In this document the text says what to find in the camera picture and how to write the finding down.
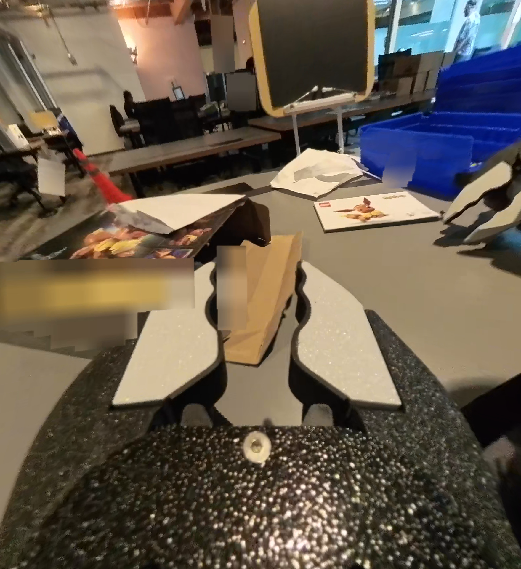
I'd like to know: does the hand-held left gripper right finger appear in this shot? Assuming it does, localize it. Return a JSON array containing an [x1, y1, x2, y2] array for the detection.
[[288, 260, 404, 412]]

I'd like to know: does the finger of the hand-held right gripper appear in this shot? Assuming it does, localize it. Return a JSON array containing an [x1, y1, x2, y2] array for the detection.
[[443, 161, 513, 224], [464, 188, 521, 244]]

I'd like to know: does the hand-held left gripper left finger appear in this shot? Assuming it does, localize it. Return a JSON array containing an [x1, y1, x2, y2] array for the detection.
[[110, 261, 225, 427]]

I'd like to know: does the toy brick instruction booklet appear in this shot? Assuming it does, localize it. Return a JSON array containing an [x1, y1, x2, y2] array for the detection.
[[314, 191, 441, 234]]

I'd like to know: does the brown paper bag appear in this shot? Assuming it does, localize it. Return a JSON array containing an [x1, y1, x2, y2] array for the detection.
[[222, 231, 304, 367]]

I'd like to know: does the printed toy brick box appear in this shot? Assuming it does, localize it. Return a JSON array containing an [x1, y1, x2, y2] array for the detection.
[[20, 193, 272, 263]]

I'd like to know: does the grey desk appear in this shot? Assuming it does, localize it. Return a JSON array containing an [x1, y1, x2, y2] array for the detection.
[[0, 171, 521, 556]]

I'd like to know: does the blue plastic bin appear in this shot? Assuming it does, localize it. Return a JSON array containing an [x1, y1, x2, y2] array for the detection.
[[360, 111, 521, 199]]

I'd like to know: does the stack of blue plastic bins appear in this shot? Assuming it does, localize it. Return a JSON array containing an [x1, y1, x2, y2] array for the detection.
[[434, 39, 521, 130]]

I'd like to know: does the long wooden table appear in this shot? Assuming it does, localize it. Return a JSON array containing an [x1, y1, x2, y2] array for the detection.
[[247, 91, 436, 132], [108, 127, 282, 176]]

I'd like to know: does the stack of cardboard boxes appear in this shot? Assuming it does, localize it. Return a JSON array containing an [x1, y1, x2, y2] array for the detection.
[[378, 49, 443, 96]]

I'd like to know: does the torn white paper bag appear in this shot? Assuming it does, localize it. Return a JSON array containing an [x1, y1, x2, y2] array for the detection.
[[270, 149, 370, 199]]

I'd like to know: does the red fabric object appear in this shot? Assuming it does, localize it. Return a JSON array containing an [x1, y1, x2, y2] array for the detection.
[[73, 149, 133, 203]]

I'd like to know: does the black board on white stand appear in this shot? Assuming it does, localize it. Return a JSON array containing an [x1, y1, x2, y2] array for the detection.
[[248, 0, 375, 156]]

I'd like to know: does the hanging white paper sheet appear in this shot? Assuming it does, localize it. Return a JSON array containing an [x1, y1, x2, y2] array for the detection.
[[37, 156, 67, 196]]

